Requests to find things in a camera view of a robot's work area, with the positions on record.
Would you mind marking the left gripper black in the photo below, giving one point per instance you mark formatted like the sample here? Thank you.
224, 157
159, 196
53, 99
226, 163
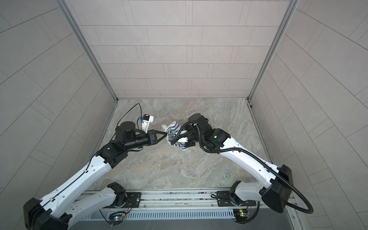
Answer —
151, 137

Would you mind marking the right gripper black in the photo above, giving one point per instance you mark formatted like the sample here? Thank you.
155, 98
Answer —
190, 138

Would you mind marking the blue white striped knit sweater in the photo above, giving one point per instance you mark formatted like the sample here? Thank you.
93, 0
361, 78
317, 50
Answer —
172, 133

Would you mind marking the white teddy bear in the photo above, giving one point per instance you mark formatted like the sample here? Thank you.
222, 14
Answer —
164, 127

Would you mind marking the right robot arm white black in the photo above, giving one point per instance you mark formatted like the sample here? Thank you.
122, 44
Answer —
270, 189

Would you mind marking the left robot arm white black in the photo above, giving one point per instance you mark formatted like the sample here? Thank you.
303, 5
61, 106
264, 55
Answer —
108, 157

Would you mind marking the ventilation grille strip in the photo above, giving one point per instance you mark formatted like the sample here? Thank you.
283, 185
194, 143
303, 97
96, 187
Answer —
178, 214

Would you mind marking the left controller circuit board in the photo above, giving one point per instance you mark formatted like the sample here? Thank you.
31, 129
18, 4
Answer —
117, 217

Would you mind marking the controller circuit board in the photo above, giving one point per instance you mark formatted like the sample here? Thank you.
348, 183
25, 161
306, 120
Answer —
117, 217
241, 215

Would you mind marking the right controller circuit board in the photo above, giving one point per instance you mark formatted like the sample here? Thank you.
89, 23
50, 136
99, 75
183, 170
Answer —
241, 215

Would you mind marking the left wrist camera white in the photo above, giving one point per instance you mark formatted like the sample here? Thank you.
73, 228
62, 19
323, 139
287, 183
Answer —
146, 120

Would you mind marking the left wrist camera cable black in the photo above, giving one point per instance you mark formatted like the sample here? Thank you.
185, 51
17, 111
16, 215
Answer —
136, 105

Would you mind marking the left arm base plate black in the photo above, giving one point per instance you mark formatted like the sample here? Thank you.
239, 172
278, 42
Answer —
128, 200

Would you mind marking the aluminium mounting rail frame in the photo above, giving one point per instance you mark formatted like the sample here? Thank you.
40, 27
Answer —
150, 200

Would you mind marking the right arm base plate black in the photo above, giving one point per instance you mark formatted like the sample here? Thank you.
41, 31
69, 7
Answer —
226, 199

